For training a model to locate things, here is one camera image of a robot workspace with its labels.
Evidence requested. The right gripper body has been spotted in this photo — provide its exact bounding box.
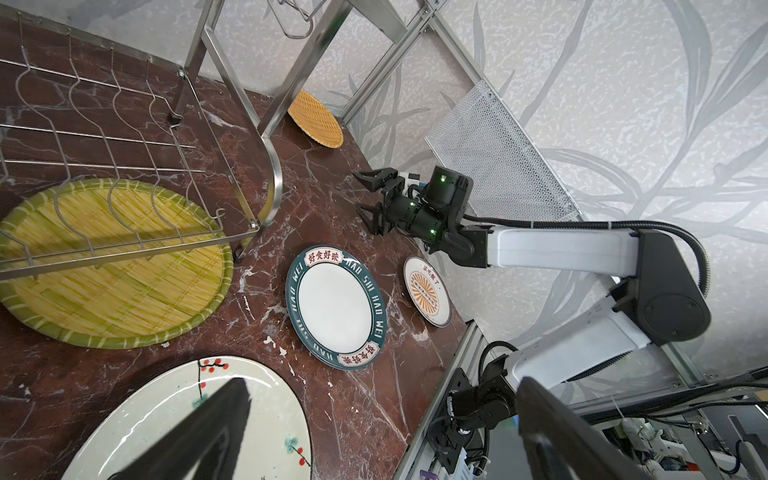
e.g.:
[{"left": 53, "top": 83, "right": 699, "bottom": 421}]
[{"left": 381, "top": 167, "right": 474, "bottom": 252}]

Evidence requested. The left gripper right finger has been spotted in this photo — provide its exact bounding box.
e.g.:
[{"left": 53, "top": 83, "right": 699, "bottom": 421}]
[{"left": 515, "top": 377, "right": 649, "bottom": 479}]

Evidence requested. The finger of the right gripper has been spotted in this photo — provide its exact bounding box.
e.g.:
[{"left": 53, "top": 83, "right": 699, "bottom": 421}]
[
  {"left": 355, "top": 203, "right": 387, "bottom": 236},
  {"left": 353, "top": 167, "right": 399, "bottom": 192}
]

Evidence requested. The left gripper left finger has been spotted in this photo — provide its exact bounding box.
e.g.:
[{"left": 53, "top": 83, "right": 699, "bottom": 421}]
[{"left": 111, "top": 378, "right": 251, "bottom": 479}]

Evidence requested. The steel dish rack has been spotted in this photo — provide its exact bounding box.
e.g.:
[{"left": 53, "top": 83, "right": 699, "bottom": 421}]
[{"left": 1, "top": 1, "right": 411, "bottom": 280}]

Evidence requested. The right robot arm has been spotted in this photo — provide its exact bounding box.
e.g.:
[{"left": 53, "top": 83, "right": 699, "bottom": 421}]
[{"left": 356, "top": 167, "right": 711, "bottom": 434}]

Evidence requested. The cream floral plate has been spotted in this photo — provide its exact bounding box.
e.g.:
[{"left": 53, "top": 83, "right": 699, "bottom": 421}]
[{"left": 63, "top": 356, "right": 314, "bottom": 479}]

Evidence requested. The right orange sunburst plate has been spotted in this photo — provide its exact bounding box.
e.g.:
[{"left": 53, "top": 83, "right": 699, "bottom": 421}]
[{"left": 403, "top": 256, "right": 451, "bottom": 328}]

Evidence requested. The orange woven plate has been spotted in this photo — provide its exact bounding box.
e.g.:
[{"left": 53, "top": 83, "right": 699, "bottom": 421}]
[{"left": 288, "top": 90, "right": 344, "bottom": 149}]

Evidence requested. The green rim white plate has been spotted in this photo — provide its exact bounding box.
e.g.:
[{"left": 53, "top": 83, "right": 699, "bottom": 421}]
[{"left": 285, "top": 245, "right": 388, "bottom": 371}]

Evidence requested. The purple toy fork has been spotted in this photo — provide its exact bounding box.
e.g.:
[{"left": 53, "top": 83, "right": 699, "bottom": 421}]
[{"left": 419, "top": 470, "right": 439, "bottom": 480}]

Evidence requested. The yellow green woven plate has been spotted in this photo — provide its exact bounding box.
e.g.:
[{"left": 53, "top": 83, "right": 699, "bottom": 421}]
[{"left": 1, "top": 178, "right": 234, "bottom": 349}]

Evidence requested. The white wire mesh basket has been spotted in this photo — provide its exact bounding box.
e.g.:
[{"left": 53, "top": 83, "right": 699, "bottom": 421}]
[{"left": 425, "top": 80, "right": 581, "bottom": 221}]

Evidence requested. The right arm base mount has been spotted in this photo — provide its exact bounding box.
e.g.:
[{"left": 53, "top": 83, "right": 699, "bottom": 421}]
[{"left": 425, "top": 365, "right": 517, "bottom": 474}]

